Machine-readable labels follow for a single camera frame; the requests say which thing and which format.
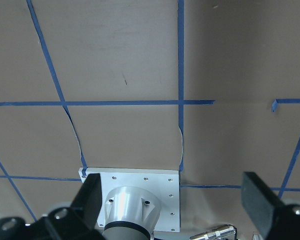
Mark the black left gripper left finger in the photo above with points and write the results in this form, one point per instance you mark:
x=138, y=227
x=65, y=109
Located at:
x=75, y=222

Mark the silver metal cylinder connector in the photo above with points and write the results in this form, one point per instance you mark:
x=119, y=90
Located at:
x=222, y=232

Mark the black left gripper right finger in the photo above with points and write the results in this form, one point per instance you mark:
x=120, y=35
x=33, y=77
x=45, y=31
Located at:
x=273, y=218

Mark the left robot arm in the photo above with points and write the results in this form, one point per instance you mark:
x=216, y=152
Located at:
x=131, y=213

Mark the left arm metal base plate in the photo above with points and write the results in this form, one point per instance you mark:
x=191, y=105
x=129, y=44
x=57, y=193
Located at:
x=162, y=192

